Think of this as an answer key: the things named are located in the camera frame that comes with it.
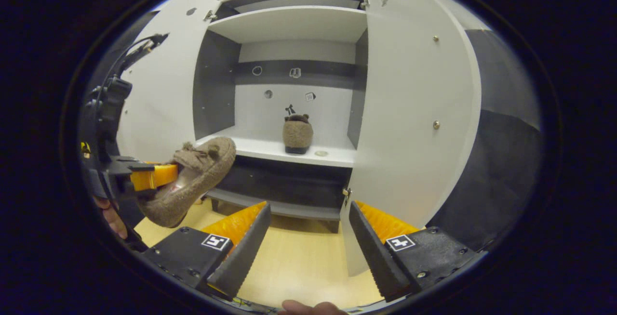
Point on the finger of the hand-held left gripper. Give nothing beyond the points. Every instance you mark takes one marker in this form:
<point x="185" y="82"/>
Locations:
<point x="154" y="176"/>

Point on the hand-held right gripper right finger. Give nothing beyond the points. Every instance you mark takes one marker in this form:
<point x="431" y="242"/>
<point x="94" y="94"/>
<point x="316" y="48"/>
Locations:
<point x="373" y="252"/>

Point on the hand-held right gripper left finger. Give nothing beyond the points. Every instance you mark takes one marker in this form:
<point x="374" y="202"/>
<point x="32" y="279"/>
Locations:
<point x="246" y="252"/>

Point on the brown fuzzy shoe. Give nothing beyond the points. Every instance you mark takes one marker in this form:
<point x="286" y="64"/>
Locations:
<point x="202" y="180"/>
<point x="297" y="134"/>

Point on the metal door hinge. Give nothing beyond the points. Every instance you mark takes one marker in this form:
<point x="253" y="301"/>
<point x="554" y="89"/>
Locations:
<point x="346" y="194"/>
<point x="210" y="15"/>
<point x="365" y="2"/>

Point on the white shoe cabinet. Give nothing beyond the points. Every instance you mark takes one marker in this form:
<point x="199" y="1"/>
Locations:
<point x="289" y="23"/>

